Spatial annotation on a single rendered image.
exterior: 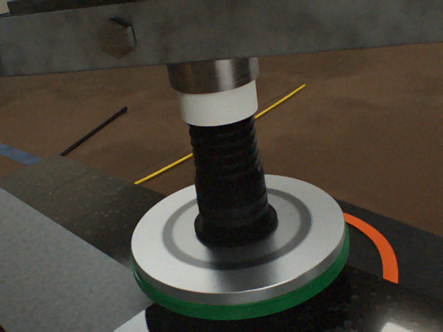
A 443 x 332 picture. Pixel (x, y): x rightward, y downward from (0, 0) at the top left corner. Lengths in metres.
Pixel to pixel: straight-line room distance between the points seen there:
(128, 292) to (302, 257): 0.19
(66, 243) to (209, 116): 0.30
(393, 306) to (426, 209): 1.70
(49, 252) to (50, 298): 0.09
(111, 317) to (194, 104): 0.23
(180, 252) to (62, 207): 0.30
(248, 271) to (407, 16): 0.24
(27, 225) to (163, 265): 0.30
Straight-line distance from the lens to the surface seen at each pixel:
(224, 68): 0.44
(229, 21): 0.39
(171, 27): 0.41
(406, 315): 0.52
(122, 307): 0.56
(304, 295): 0.47
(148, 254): 0.52
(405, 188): 2.34
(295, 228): 0.52
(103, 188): 0.80
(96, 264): 0.63
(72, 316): 0.57
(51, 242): 0.70
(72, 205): 0.77
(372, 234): 2.02
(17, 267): 0.68
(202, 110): 0.45
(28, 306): 0.61
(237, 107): 0.45
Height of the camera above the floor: 1.15
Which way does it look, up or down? 26 degrees down
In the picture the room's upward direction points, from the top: 9 degrees counter-clockwise
